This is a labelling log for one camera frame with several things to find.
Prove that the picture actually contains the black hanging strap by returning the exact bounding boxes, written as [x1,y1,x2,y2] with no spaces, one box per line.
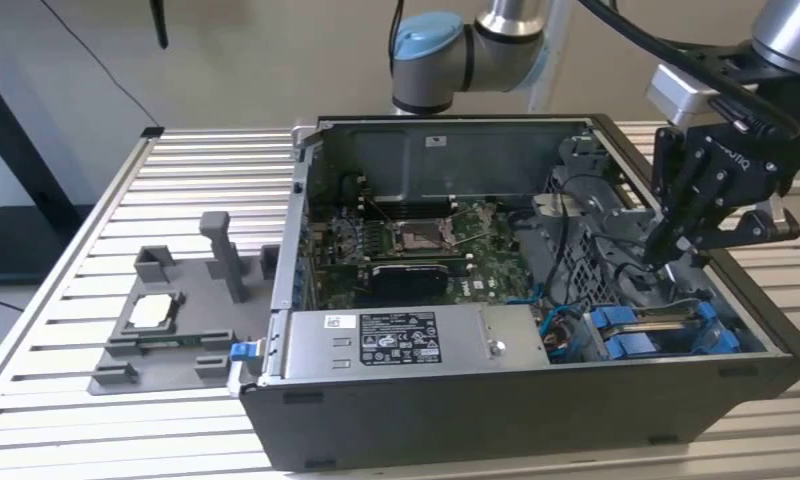
[149,0,169,50]

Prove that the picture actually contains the black open PC case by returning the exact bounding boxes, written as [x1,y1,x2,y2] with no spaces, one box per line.
[237,112,800,474]

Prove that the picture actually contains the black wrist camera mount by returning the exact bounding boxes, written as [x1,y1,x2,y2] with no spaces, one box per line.
[690,42,800,91]

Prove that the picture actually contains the thin black wall cable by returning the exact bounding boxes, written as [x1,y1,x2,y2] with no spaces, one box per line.
[38,0,165,131]

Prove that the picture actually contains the black cable loop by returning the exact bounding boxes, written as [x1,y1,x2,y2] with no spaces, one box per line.
[385,0,412,64]

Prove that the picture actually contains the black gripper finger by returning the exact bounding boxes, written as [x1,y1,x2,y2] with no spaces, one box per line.
[664,208,800,265]
[642,127,694,265]

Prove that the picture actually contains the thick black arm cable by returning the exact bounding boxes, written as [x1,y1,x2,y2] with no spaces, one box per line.
[576,0,800,142]

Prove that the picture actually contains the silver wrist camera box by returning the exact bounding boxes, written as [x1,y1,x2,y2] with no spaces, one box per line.
[644,64,726,124]

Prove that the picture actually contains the silver CPU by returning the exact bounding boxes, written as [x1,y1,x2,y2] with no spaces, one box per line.
[126,294,175,329]

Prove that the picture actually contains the grey metal disk bay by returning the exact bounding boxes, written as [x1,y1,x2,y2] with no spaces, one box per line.
[512,164,715,311]

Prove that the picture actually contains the long black case wire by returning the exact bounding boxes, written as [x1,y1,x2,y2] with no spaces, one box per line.
[544,172,635,301]

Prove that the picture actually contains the grey parts rack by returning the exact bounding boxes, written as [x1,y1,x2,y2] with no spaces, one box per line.
[86,210,281,399]

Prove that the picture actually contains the CPU socket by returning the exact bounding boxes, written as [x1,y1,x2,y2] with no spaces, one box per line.
[385,217,461,256]

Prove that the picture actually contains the silver power supply unit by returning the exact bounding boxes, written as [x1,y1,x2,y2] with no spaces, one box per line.
[283,304,552,379]

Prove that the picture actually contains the open socket cover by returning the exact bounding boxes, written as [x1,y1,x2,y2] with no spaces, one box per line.
[449,203,503,242]

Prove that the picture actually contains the black graphics card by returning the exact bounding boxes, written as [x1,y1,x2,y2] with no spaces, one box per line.
[369,262,452,304]

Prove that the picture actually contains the black RAM slots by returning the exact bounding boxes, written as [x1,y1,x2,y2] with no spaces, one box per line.
[365,194,459,219]

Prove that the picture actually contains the black desk frame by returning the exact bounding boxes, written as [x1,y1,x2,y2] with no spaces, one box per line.
[0,52,94,286]

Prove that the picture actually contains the blue data wire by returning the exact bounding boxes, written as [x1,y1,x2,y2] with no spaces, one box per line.
[511,284,588,364]

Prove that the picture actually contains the green motherboard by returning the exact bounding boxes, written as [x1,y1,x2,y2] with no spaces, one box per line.
[305,197,541,311]

